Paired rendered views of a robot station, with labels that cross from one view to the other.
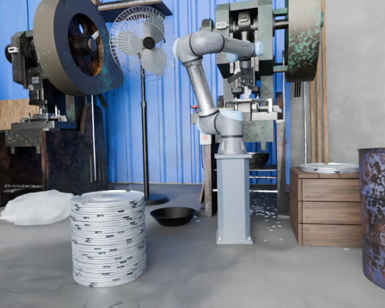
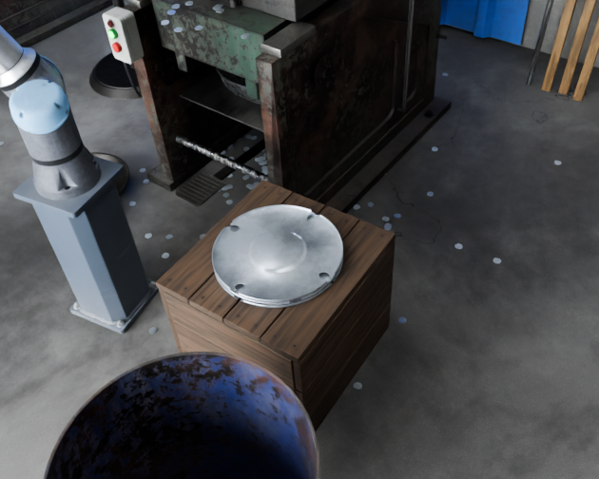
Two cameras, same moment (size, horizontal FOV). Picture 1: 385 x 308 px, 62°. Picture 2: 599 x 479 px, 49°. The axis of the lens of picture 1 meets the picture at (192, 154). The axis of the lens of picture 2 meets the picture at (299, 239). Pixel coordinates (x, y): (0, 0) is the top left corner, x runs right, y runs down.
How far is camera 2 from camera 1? 171 cm
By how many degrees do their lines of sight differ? 48
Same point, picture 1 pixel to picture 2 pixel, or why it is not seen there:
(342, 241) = not seen: hidden behind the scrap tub
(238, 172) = (66, 231)
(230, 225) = (83, 296)
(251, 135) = (224, 56)
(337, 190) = (222, 336)
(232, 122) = (28, 136)
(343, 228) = not seen: hidden behind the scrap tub
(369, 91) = not seen: outside the picture
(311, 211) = (189, 341)
